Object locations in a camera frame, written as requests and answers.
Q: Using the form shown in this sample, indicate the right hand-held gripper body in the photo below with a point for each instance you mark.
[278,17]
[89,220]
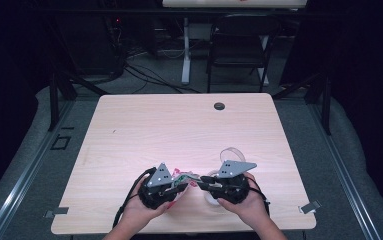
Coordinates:
[234,190]

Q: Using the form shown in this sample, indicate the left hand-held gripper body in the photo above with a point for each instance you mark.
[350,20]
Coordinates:
[155,195]

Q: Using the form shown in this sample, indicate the red and white plastic bag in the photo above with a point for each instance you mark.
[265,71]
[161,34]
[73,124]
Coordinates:
[189,177]

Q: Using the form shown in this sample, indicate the person's left hand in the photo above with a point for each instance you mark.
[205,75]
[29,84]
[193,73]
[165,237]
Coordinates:
[145,215]

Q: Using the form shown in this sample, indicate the person's right hand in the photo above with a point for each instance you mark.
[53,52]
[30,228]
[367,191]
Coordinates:
[250,210]

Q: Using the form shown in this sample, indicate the round grey table grommet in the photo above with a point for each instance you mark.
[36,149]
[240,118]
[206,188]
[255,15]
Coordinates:
[219,106]

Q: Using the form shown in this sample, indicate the grey tape piece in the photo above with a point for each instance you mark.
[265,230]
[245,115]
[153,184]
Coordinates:
[309,207]
[57,211]

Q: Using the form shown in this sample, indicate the white desk leg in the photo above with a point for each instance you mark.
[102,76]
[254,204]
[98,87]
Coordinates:
[186,60]

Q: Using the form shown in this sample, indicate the black metal stand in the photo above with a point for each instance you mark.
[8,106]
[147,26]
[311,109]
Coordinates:
[326,106]
[53,100]

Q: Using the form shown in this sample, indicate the black folding chair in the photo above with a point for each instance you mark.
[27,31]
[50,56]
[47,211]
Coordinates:
[242,36]

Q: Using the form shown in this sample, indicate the dark equipment with red light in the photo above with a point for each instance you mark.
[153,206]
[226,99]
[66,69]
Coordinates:
[92,43]

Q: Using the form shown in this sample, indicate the grey metal floor rail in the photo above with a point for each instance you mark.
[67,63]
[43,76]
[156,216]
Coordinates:
[342,173]
[25,173]

